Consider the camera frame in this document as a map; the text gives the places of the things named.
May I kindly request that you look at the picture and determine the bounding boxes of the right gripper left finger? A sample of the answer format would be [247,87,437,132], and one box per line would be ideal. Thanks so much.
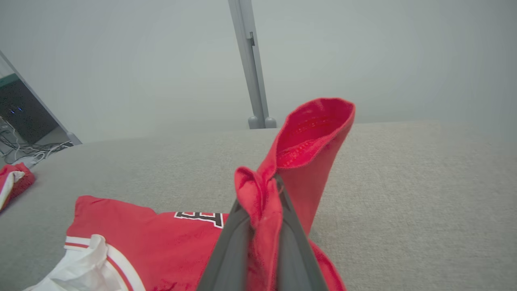
[197,198,259,291]

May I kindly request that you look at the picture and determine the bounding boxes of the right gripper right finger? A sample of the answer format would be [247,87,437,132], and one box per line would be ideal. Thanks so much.
[275,174,330,291]

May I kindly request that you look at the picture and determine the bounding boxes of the red shirt with striped hem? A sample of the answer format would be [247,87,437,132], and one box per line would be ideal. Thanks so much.
[24,97,356,291]

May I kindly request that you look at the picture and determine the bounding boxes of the red Bulls garment white band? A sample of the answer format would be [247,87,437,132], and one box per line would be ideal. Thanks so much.
[0,162,36,213]

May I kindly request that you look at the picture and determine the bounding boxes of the grey fabric sofa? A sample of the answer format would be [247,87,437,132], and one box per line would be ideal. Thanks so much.
[0,119,517,291]

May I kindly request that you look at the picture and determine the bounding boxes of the dark equipment cabinet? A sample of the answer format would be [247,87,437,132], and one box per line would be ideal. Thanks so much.
[0,75,59,144]

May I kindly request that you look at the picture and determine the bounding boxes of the grey metal partition post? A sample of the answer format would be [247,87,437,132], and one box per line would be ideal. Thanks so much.
[227,0,277,130]

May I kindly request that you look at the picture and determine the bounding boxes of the tangled black floor cable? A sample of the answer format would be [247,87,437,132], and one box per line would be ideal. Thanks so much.
[0,117,74,162]

